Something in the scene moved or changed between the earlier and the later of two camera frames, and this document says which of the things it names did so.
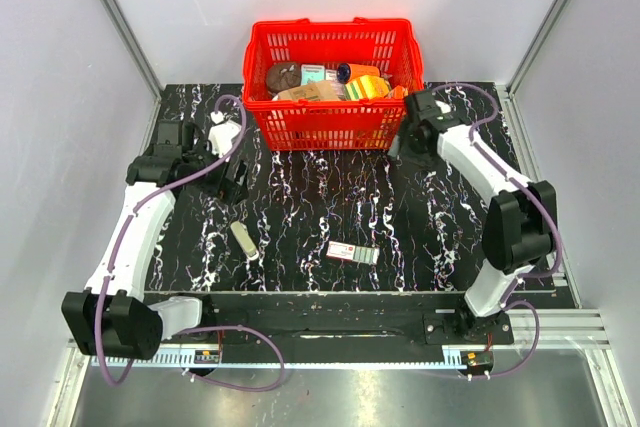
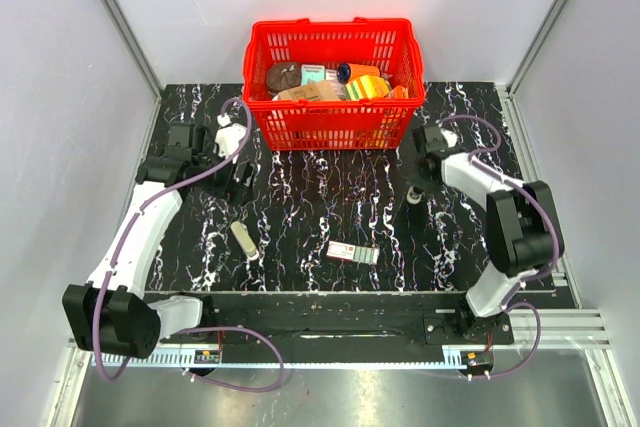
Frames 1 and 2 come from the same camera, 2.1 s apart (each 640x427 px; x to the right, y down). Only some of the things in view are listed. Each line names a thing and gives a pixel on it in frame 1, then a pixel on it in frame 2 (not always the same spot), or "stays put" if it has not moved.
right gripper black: (411, 131) -> (431, 184)
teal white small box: (312, 73) stays put
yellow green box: (367, 87) stays put
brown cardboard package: (316, 91) stays put
